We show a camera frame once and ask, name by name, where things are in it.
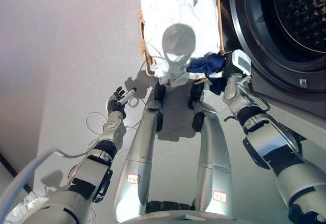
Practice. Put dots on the grey front-load washing machine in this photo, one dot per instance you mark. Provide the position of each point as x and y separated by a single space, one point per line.
280 43

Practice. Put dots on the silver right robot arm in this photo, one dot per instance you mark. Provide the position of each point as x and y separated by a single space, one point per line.
270 142

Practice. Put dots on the black left robot foot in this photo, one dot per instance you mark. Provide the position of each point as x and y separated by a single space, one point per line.
160 91

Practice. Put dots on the woven wicker laundry basket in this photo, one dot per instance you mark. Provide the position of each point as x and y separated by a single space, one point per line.
221 30

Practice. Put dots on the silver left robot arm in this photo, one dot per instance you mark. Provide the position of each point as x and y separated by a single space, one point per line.
89 173

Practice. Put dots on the red-bordered leg label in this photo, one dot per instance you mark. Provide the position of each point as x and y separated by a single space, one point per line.
133 178
219 196

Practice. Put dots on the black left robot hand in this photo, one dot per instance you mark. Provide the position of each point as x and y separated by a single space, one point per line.
115 103

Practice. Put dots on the silver robot leg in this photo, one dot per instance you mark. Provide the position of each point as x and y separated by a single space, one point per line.
214 152
142 152

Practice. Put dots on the white garment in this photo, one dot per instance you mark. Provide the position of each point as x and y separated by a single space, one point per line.
168 12

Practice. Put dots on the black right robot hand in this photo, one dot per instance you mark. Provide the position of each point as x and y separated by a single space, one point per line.
235 63

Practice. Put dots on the silver left robot leg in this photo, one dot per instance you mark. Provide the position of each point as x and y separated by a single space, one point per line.
142 152

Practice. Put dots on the silver right robot leg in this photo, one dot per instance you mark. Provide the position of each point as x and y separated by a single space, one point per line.
214 152

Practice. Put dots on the dark blue garment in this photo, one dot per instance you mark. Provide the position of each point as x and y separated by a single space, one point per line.
206 65

